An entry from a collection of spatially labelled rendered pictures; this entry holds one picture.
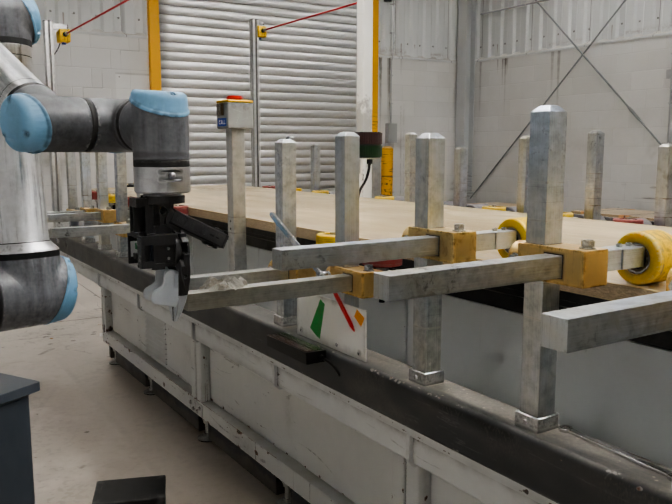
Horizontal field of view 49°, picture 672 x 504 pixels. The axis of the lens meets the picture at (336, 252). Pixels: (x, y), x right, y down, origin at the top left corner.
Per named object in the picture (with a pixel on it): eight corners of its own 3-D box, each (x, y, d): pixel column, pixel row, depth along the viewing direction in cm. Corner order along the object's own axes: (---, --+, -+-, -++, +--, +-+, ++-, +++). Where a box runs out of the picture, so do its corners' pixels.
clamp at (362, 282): (362, 299, 139) (362, 272, 138) (324, 288, 150) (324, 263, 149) (386, 296, 142) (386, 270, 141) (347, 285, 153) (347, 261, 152)
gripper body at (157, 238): (128, 267, 122) (125, 194, 121) (177, 263, 127) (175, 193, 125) (142, 274, 116) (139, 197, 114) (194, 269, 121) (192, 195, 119)
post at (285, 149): (284, 350, 168) (282, 138, 162) (276, 347, 171) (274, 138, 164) (297, 348, 170) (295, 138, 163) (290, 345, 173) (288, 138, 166)
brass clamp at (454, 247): (450, 264, 116) (450, 232, 115) (397, 254, 127) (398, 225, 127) (479, 261, 119) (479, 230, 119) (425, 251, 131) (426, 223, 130)
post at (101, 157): (102, 255, 293) (96, 133, 286) (99, 254, 296) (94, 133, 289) (110, 254, 294) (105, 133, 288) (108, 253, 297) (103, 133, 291)
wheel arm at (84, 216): (22, 226, 272) (21, 214, 271) (20, 225, 274) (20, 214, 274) (138, 220, 295) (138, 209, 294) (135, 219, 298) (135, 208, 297)
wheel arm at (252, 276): (162, 300, 147) (162, 279, 146) (157, 297, 150) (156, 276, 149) (344, 279, 170) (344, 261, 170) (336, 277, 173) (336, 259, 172)
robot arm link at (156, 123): (166, 91, 125) (200, 88, 118) (169, 165, 127) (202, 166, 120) (115, 88, 118) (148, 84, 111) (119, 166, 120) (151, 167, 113)
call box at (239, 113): (228, 131, 180) (227, 98, 179) (216, 131, 186) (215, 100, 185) (253, 131, 184) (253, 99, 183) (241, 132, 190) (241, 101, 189)
